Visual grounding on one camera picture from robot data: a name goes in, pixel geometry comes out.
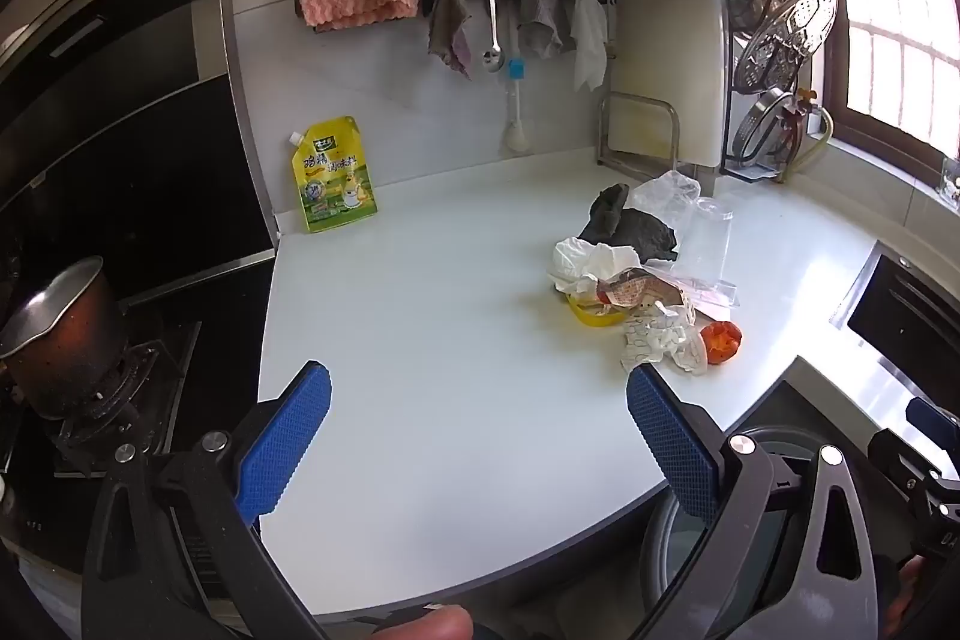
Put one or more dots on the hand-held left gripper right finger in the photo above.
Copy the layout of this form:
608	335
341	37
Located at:
675	445

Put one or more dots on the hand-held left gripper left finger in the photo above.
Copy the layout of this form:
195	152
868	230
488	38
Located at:
289	437

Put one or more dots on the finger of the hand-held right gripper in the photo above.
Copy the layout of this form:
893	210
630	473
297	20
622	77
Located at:
934	419
915	460

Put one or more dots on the grey bin with blue basket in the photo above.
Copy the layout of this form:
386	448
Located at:
675	535

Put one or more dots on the white patterned wrapper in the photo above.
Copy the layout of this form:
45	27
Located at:
660	336

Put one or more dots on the orange tomato piece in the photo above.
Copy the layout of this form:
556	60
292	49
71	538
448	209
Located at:
721	341

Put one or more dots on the clear plastic blister package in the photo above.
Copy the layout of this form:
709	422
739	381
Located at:
705	295

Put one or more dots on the brown snack wrapper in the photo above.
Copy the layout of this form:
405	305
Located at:
637	289

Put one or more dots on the white tissue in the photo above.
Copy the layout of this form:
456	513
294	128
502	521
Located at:
589	257

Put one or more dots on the person's right hand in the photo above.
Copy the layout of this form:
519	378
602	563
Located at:
916	580

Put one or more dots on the person's left hand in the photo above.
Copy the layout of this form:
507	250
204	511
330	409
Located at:
427	629

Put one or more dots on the black kitchen sink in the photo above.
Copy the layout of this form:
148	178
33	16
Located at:
907	310

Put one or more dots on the clear plastic cup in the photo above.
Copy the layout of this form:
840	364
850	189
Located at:
709	239

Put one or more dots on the dark grey cloth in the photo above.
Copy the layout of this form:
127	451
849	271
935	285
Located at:
634	227

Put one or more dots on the dark metal pot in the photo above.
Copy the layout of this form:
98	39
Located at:
67	347

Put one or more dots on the small printed packet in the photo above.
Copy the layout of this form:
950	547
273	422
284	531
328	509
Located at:
951	179

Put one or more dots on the clear plastic bag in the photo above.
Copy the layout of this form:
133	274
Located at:
667	190

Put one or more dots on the yellow seasoning pouch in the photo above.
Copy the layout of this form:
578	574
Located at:
334	179

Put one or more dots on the metal cutting board holder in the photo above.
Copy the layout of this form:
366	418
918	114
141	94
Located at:
675	119

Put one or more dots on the black range hood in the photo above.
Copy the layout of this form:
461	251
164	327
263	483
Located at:
112	123

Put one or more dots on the black lid rack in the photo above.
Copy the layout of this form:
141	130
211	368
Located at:
726	85

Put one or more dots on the white hanging cloth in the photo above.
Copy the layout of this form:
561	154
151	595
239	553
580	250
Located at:
590	44

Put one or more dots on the white cutting board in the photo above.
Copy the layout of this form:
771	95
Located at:
675	33

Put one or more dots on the perforated steel steamer plate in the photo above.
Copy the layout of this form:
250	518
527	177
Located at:
795	29

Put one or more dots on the metal hanging spoon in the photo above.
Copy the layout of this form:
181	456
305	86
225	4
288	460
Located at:
491	57

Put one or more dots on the grey purple hanging cloth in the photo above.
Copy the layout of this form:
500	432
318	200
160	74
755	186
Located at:
450	29

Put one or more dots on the window with brown frame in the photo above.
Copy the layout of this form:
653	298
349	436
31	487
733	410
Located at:
900	10

